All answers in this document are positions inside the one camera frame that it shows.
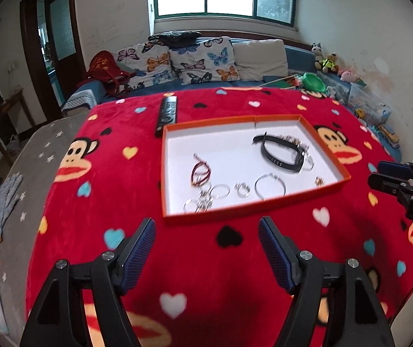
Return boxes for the silver bangle ring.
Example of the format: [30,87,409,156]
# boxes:
[253,171,288,202]
[292,149,315,173]

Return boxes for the small silver hoop ring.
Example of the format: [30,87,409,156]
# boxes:
[234,181,252,200]

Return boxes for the black smart band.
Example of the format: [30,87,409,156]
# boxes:
[253,133,304,173]

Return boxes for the silver linked hoop earrings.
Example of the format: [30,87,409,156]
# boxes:
[183,182,231,214]

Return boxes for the red string bracelet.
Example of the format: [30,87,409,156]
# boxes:
[190,153,213,189]

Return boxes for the red monkey print blanket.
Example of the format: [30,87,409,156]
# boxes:
[25,87,413,346]

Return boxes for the clear plastic storage box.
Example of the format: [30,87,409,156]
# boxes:
[347,83,392,126]

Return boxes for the orange shallow box tray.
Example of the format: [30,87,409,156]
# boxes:
[161,115,351,224]

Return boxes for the green plastic bowl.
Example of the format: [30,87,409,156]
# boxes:
[300,73,326,93]

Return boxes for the stuffed toy pile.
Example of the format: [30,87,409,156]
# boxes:
[311,42,358,83]

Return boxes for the black remote control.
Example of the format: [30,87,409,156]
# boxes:
[155,96,177,138]

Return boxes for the beige cushion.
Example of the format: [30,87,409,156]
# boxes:
[232,39,289,82]

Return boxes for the butterfly pillow left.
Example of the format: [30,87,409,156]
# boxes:
[113,42,177,91]

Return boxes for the butterfly pillow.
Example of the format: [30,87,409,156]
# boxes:
[170,36,240,85]
[113,42,177,91]

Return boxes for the red embroidered bag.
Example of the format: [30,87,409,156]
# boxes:
[77,50,136,96]

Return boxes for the butterfly pillow right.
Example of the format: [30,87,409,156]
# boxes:
[170,36,240,85]

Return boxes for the black cloth on pillows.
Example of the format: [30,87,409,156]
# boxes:
[148,31,202,49]

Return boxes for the dark wooden door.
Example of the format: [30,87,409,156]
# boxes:
[20,0,86,121]

